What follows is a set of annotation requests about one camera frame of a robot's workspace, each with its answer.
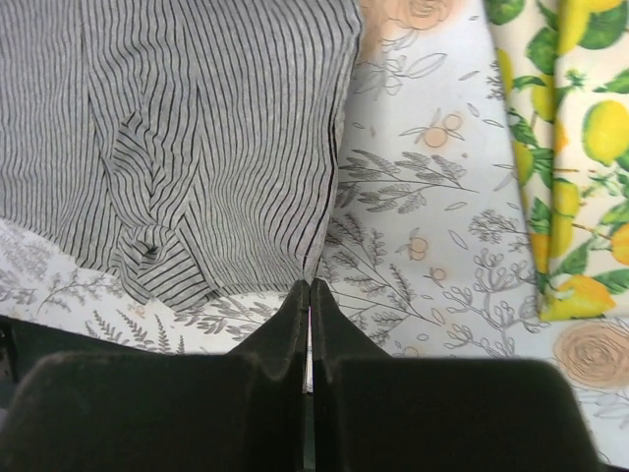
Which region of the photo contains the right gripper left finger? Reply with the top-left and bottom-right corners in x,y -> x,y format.
1,281 -> 309,471

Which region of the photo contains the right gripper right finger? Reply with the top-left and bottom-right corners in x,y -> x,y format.
311,280 -> 602,471

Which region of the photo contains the grey striped boxer underwear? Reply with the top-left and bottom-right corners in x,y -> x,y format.
1,1 -> 366,312

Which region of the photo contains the lemon print folded cloth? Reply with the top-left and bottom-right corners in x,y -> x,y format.
485,1 -> 628,322

